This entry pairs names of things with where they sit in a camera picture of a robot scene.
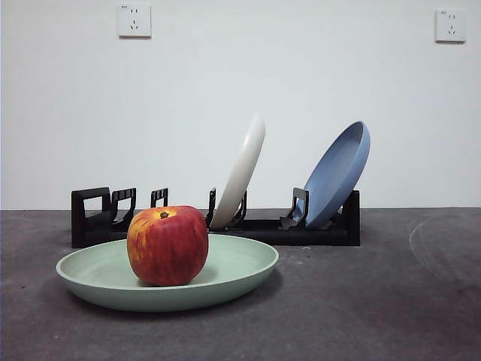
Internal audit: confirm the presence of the red apple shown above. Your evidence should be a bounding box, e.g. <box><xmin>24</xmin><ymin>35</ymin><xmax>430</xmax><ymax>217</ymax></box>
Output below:
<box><xmin>126</xmin><ymin>205</ymin><xmax>210</xmax><ymax>287</ymax></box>

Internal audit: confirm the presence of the blue plate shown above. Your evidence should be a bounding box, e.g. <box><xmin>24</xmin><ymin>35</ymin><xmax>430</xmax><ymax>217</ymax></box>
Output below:
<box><xmin>295</xmin><ymin>120</ymin><xmax>372</xmax><ymax>229</ymax></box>

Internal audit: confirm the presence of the white wall socket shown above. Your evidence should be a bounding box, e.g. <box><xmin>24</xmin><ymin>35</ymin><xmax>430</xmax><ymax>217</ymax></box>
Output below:
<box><xmin>118</xmin><ymin>3</ymin><xmax>153</xmax><ymax>38</ymax></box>
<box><xmin>434</xmin><ymin>8</ymin><xmax>467</xmax><ymax>44</ymax></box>

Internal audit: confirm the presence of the green plate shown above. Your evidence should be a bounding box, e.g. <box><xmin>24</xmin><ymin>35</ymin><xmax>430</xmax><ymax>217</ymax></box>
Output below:
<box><xmin>55</xmin><ymin>232</ymin><xmax>280</xmax><ymax>313</ymax></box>

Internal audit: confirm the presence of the black plate rack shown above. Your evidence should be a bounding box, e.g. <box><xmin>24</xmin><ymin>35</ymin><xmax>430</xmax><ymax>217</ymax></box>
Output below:
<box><xmin>71</xmin><ymin>187</ymin><xmax>362</xmax><ymax>248</ymax></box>

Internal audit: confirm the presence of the white plate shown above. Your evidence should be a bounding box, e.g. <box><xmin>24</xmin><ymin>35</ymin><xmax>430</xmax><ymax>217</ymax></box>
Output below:
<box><xmin>208</xmin><ymin>115</ymin><xmax>267</xmax><ymax>229</ymax></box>

